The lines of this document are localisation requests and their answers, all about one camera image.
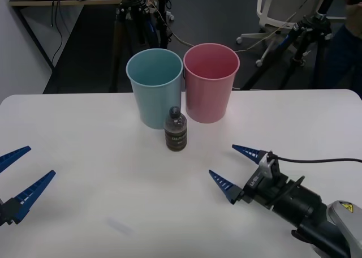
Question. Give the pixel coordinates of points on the white office chair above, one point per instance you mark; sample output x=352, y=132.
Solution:
x=282, y=6

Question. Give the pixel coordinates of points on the black tripod with blue legs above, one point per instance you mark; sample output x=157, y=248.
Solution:
x=308, y=29

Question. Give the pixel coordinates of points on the pale blue plastic bin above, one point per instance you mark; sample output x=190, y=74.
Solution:
x=158, y=99

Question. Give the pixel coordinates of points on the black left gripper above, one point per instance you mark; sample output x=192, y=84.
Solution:
x=2, y=214

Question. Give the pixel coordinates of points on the person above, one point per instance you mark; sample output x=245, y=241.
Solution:
x=353, y=23

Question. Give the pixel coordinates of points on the black tripod with white head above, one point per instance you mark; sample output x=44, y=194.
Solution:
x=135, y=23

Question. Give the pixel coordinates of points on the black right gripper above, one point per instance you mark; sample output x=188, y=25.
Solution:
x=261, y=191

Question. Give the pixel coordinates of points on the pink plastic bin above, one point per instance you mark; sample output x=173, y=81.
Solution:
x=207, y=99

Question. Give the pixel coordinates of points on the clear bottle with dark label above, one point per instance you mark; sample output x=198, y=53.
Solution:
x=176, y=135

